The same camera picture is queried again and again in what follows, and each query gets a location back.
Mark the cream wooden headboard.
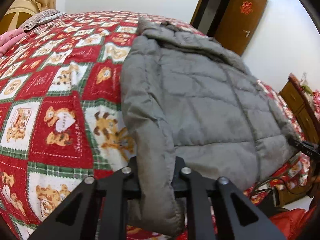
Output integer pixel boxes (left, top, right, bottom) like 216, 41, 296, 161
0, 0, 40, 34

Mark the red garment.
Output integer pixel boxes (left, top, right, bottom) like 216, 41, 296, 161
269, 202, 319, 239

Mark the red white cloth on dresser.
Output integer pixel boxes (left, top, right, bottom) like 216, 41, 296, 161
313, 89, 320, 119

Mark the brown wooden dresser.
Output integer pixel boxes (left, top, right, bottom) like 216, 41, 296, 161
279, 73, 319, 144

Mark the black cable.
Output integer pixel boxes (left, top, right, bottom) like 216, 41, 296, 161
249, 172, 316, 198

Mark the pink folded blanket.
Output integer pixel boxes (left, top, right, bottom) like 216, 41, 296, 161
0, 28, 27, 57

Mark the green cloth on dresser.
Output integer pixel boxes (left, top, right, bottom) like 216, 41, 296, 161
301, 85, 313, 96

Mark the red door decoration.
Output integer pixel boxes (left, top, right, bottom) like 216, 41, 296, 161
240, 1, 253, 15

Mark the striped grey pillow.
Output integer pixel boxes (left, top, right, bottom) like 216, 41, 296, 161
20, 9, 66, 31

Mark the brown wooden door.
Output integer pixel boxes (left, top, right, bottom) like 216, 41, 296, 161
214, 0, 267, 56

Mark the grey padded jacket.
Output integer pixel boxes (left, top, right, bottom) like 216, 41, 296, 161
120, 18, 298, 236

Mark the red patchwork bear quilt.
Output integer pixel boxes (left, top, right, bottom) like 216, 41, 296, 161
1, 11, 310, 239

